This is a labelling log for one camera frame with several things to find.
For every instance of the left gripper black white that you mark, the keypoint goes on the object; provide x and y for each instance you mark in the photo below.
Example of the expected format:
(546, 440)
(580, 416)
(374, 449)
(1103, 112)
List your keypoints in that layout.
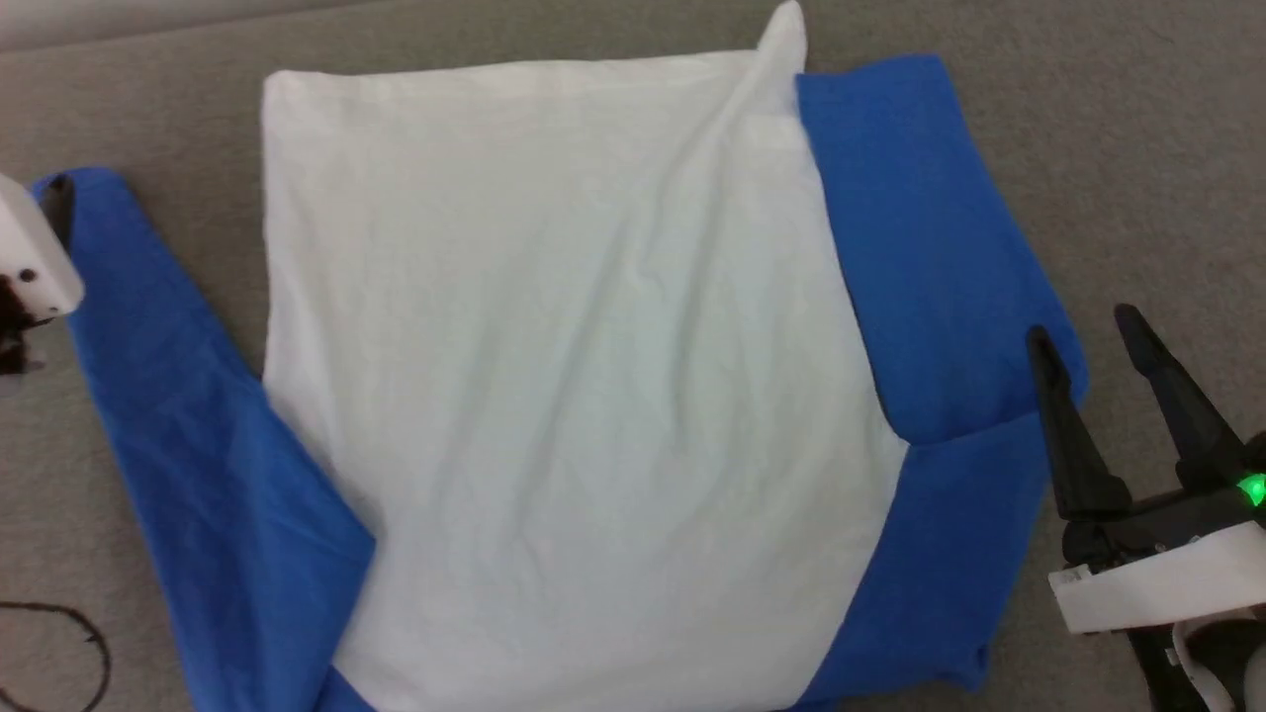
(30, 257)

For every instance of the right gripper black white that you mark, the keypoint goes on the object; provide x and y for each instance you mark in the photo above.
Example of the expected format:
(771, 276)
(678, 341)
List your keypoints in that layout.
(1167, 583)

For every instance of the blue and white shirt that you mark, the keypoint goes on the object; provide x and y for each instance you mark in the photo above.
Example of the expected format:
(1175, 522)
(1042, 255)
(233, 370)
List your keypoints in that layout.
(574, 376)

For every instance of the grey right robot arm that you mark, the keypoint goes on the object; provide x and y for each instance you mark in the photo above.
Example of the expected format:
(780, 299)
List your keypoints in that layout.
(1226, 667)

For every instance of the grey fabric sofa seat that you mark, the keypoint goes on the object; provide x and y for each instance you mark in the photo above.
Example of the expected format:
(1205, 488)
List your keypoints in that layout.
(1137, 148)

